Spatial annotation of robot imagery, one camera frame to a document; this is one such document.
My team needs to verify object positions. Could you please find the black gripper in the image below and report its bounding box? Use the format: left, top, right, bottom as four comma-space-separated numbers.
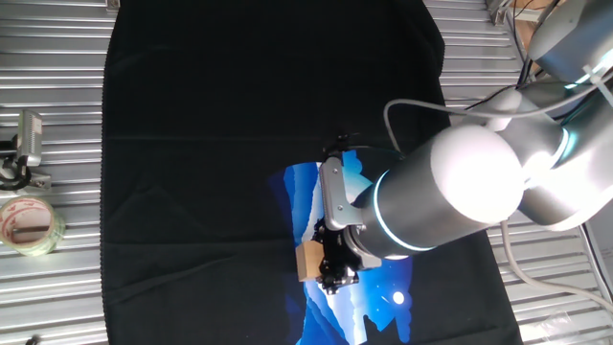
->
310, 218, 373, 296

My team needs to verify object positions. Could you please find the small wooden block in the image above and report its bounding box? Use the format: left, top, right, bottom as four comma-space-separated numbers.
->
295, 239, 325, 283

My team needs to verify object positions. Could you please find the black cloth with blue print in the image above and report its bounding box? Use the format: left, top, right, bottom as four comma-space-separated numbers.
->
99, 0, 524, 345

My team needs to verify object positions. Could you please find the clear plastic bag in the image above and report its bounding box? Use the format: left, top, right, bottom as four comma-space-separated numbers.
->
521, 309, 585, 341

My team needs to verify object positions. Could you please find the clear tape roll red print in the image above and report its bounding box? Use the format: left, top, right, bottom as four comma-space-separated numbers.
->
0, 195, 67, 258

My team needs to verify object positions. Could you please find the grey camera mount plate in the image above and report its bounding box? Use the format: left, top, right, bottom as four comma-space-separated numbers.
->
318, 155, 365, 231

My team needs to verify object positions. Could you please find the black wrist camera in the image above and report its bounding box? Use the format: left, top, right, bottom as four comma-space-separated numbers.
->
321, 132, 361, 159

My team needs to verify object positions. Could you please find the grey base cable with connector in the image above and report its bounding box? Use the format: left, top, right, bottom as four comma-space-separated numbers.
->
497, 218, 613, 313

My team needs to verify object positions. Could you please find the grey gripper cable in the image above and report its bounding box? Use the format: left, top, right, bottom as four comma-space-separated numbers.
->
382, 69, 613, 154

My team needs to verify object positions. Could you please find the long black cable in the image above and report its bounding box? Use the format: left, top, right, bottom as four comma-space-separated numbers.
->
462, 0, 561, 112

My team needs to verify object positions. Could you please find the camera stand with clamp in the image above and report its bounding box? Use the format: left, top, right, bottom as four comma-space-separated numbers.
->
0, 138, 53, 192

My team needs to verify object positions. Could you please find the silver depth camera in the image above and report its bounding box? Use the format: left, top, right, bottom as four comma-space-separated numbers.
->
16, 109, 44, 168

